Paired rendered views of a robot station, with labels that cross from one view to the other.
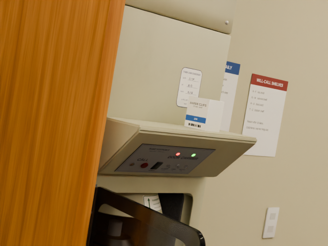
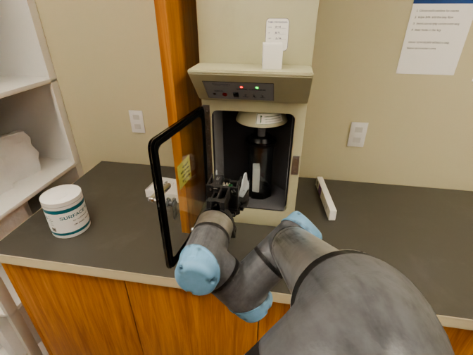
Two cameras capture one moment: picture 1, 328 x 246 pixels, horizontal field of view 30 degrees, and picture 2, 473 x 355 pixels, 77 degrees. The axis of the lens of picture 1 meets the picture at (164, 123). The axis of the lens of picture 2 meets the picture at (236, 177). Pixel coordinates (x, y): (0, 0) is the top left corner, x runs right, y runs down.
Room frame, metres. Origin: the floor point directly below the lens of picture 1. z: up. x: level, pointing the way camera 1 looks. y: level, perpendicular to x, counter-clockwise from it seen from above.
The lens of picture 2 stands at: (0.62, -0.69, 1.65)
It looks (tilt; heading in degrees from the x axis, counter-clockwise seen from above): 29 degrees down; 54
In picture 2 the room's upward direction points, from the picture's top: straight up
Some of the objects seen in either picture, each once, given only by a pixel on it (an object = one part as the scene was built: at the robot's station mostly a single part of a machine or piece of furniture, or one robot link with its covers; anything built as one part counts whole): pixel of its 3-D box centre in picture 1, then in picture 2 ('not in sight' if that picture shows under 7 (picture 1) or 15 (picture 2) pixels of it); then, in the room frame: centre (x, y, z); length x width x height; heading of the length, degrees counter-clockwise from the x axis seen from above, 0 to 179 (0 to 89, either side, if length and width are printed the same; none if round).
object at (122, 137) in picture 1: (178, 153); (250, 86); (1.15, -0.04, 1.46); 0.32 x 0.11 x 0.10; 134
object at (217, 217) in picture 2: not in sight; (212, 229); (0.86, -0.28, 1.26); 0.08 x 0.05 x 0.08; 134
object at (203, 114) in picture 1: (204, 114); (272, 55); (1.18, -0.07, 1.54); 0.05 x 0.05 x 0.06; 51
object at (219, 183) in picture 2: not in sight; (222, 203); (0.92, -0.23, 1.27); 0.12 x 0.08 x 0.09; 44
